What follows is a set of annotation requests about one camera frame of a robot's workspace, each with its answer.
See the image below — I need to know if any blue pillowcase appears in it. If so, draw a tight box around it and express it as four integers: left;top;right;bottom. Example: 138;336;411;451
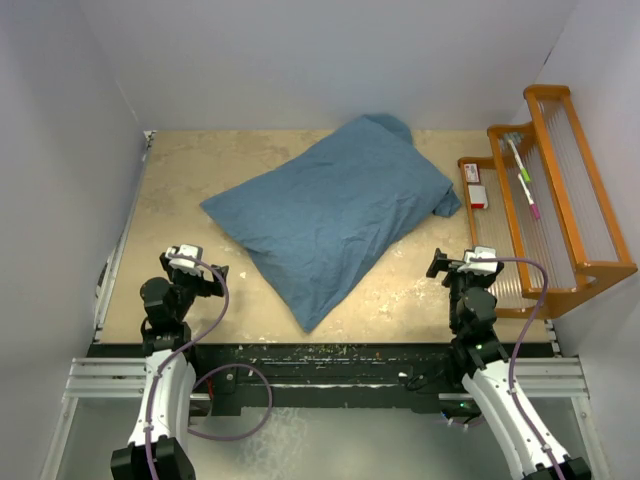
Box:
201;114;461;332

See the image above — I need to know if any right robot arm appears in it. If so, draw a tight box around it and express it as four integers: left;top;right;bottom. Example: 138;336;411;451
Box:
426;246;592;479

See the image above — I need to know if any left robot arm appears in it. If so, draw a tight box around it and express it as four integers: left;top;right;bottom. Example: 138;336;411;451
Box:
110;244;229;479

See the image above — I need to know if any red and white box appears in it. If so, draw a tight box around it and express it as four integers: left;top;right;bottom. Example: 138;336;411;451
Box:
468;184;489;209

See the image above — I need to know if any small red labelled card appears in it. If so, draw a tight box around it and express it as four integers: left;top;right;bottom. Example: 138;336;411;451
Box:
464;163;480;184

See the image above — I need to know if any pink capped marker pen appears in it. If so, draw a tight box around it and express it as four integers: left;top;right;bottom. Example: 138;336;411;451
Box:
517;173;541;220

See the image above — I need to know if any orange wooden tiered rack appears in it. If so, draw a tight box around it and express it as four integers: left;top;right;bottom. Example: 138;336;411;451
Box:
458;84;638;319

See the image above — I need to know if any green capped marker pen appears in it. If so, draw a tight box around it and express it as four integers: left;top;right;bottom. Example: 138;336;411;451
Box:
507;138;531;184

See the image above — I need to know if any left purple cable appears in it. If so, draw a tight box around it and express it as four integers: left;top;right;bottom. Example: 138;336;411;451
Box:
142;254;274;480

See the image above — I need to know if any purple cable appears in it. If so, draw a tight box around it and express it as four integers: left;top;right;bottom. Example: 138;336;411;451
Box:
439;256;566;480
142;254;274;480

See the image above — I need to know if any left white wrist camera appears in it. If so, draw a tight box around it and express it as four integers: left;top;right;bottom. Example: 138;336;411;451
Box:
166;244;203;276

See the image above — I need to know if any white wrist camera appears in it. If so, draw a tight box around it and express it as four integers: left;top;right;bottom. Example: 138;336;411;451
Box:
166;244;203;276
458;246;500;276

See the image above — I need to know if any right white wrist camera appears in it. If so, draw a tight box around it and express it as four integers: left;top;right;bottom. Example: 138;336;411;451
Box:
458;246;500;276

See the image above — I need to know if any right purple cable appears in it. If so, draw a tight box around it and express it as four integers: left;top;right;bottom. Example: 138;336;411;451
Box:
439;256;566;480

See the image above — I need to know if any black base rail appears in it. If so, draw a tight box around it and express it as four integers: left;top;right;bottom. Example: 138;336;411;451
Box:
87;342;556;419

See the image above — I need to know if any aluminium frame rail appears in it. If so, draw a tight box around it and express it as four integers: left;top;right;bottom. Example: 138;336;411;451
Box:
40;357;145;479

